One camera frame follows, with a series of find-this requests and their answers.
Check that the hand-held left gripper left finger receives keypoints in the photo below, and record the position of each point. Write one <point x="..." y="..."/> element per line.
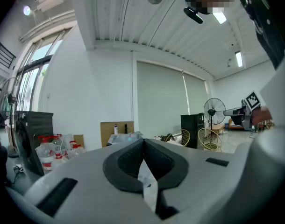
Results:
<point x="91" y="171"/>

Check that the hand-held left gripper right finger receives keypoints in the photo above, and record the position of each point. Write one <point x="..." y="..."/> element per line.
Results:
<point x="203" y="171"/>

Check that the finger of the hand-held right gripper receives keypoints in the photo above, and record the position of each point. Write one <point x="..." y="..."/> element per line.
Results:
<point x="231" y="112"/>

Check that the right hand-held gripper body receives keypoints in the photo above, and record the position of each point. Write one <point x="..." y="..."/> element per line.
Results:
<point x="247" y="115"/>

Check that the teal round plastic object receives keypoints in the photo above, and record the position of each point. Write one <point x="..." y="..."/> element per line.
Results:
<point x="130" y="137"/>

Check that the white pump soap bottle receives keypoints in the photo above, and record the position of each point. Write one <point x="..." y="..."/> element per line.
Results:
<point x="115" y="129"/>

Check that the person's right hand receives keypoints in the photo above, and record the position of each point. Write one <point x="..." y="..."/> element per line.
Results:
<point x="261" y="115"/>

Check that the wooden bench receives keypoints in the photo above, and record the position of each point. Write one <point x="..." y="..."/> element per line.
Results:
<point x="236" y="123"/>

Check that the black standing fan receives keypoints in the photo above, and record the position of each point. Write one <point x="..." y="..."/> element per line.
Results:
<point x="211" y="111"/>

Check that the clear plastic water jug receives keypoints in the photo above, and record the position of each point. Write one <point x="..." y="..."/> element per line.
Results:
<point x="74" y="149"/>
<point x="45" y="156"/>
<point x="59" y="147"/>

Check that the small cardboard box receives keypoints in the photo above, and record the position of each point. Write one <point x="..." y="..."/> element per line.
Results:
<point x="79" y="141"/>

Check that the narrow grey roller blind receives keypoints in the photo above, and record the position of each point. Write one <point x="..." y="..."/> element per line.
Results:
<point x="195" y="94"/>

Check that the stainless steel sink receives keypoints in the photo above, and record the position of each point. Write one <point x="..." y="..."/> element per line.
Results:
<point x="116" y="139"/>

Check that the black bag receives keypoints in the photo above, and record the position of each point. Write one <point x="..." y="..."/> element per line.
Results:
<point x="169" y="138"/>

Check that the ceiling light tube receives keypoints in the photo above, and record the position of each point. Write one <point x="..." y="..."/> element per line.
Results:
<point x="238" y="58"/>
<point x="219" y="17"/>

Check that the black ribbed cabinet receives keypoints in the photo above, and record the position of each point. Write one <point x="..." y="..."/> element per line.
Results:
<point x="37" y="129"/>

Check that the wide grey roller blind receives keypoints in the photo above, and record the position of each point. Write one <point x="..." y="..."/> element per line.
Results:
<point x="161" y="97"/>

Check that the white hand-held device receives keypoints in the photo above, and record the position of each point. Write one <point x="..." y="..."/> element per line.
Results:
<point x="18" y="168"/>

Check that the person's black jacket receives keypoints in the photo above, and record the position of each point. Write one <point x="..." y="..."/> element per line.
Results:
<point x="268" y="31"/>

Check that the black metal railing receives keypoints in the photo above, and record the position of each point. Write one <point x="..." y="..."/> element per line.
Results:
<point x="3" y="52"/>

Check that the round spot lamp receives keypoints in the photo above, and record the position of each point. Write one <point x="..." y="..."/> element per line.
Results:
<point x="26" y="10"/>

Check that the white wall pipe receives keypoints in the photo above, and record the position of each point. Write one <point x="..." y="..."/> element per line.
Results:
<point x="133" y="85"/>

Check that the black head-worn camera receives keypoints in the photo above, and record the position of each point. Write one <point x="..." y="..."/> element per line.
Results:
<point x="192" y="15"/>

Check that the glass window wall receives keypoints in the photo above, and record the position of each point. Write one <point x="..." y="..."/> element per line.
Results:
<point x="39" y="55"/>

